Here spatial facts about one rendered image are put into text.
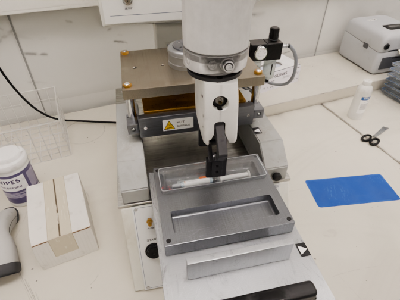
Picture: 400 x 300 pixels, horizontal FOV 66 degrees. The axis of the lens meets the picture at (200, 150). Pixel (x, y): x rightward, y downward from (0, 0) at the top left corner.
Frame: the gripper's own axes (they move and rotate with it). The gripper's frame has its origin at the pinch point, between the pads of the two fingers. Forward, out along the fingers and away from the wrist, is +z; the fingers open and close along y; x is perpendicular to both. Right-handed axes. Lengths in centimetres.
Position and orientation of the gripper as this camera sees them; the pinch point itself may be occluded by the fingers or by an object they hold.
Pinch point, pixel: (211, 153)
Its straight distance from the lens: 51.2
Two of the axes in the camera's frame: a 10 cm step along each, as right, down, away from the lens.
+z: -0.1, 7.7, 6.4
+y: -1.5, -6.4, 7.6
